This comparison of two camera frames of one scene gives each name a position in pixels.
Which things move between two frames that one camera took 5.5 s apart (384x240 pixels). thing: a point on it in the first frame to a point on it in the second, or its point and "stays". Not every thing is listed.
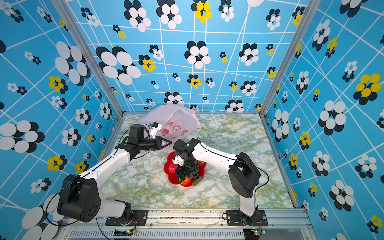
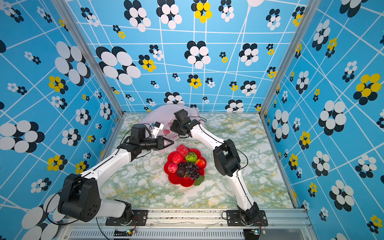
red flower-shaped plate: x=169 y=168 stays
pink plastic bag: x=176 y=121 stays
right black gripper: x=181 y=174 to x=173 y=127
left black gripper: x=158 y=141 stays
